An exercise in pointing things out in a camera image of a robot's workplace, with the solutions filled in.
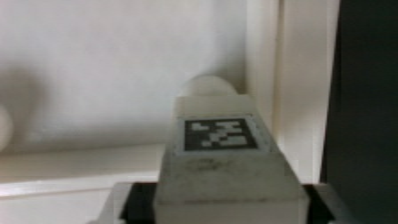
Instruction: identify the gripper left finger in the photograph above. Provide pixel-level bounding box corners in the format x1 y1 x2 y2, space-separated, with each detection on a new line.
87 181 140 224

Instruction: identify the white leg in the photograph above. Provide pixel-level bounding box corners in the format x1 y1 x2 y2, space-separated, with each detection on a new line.
155 76 309 224

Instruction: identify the white square table top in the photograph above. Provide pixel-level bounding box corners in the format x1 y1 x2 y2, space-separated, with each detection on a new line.
0 0 341 224

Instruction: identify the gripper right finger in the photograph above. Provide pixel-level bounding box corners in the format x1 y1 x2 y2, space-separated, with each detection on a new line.
304 183 355 224

